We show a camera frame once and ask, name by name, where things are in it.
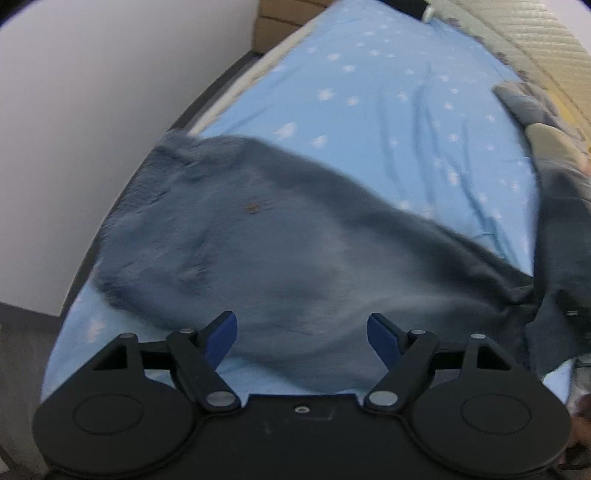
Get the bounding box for blue denim jeans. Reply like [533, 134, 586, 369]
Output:
[93, 132, 590, 396]

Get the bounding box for light blue star bedsheet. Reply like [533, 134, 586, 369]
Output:
[41, 1, 579, 399]

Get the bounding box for grey quilt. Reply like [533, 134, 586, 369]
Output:
[493, 81, 590, 194]

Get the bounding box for white mattress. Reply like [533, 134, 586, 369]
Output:
[185, 20, 317, 136]

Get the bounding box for cream quilted headboard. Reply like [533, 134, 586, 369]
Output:
[431, 0, 590, 149]

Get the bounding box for wooden nightstand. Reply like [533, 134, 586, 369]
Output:
[252, 0, 334, 55]

